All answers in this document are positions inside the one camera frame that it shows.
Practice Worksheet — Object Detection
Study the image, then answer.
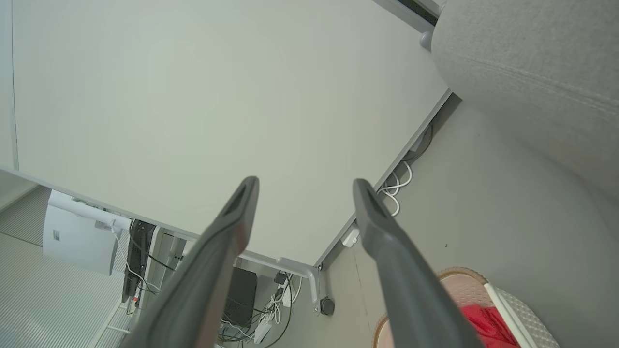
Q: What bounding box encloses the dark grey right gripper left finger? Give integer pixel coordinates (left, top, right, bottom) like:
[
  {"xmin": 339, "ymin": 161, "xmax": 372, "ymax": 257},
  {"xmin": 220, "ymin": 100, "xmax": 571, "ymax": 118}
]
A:
[{"xmin": 121, "ymin": 176, "xmax": 260, "ymax": 348}]

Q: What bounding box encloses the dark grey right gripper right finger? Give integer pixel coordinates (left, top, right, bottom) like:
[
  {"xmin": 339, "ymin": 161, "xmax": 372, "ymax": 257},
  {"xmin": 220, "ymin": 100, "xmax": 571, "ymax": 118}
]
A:
[{"xmin": 353, "ymin": 178, "xmax": 485, "ymax": 348}]

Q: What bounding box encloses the red cloth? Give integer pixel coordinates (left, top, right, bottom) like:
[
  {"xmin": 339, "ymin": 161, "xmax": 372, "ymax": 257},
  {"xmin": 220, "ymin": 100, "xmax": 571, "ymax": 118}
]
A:
[{"xmin": 459, "ymin": 304, "xmax": 521, "ymax": 348}]

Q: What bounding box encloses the black computer tower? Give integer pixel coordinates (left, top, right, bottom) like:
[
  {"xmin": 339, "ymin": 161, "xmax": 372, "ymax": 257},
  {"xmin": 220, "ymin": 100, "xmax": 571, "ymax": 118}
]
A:
[{"xmin": 225, "ymin": 267, "xmax": 258, "ymax": 329}]

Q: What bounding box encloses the white perforated laundry basket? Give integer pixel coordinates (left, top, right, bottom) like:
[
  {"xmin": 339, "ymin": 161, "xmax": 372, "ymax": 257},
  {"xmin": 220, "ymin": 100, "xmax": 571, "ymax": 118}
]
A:
[{"xmin": 372, "ymin": 267, "xmax": 561, "ymax": 348}]

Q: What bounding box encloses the black hanging device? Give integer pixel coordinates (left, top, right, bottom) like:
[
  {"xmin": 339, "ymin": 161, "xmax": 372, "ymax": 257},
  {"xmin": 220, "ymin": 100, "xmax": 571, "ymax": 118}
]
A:
[{"xmin": 122, "ymin": 220, "xmax": 157, "ymax": 303}]

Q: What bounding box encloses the white power strip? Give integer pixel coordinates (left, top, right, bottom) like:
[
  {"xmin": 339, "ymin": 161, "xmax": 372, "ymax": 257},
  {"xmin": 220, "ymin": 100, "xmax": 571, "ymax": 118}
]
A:
[{"xmin": 252, "ymin": 319, "xmax": 274, "ymax": 345}]

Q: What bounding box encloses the grey partition foot with caster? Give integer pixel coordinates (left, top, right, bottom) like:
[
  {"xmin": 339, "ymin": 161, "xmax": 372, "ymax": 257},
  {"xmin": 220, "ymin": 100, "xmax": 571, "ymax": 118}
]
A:
[{"xmin": 276, "ymin": 256, "xmax": 337, "ymax": 318}]

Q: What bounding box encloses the white box appliance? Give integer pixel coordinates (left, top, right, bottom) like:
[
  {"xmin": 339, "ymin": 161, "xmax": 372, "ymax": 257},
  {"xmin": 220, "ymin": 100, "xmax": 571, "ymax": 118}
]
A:
[{"xmin": 43, "ymin": 190, "xmax": 132, "ymax": 276}]

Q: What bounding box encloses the white partition panel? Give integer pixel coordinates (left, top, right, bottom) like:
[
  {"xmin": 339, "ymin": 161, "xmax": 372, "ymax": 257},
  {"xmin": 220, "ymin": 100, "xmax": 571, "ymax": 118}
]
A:
[{"xmin": 10, "ymin": 0, "xmax": 453, "ymax": 272}]

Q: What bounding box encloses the white looped cable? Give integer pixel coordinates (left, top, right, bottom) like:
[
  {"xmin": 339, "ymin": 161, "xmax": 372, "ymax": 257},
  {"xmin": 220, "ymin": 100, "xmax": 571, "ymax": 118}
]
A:
[{"xmin": 377, "ymin": 159, "xmax": 414, "ymax": 218}]

